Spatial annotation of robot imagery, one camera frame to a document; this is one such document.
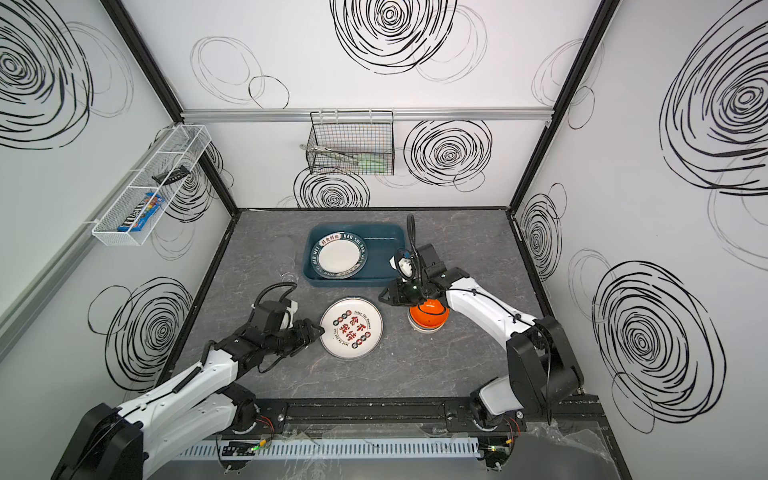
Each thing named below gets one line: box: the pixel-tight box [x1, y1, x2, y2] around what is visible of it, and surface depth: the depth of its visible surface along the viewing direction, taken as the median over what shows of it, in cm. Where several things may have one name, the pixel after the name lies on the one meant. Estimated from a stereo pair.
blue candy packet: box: [117, 192, 166, 232], surface depth 72 cm
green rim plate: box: [310, 231, 368, 280], surface depth 104 cm
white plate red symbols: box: [320, 296, 385, 360], surface depth 91 cm
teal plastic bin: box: [302, 223, 406, 287], surface depth 107 cm
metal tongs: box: [299, 144, 359, 163], surface depth 88 cm
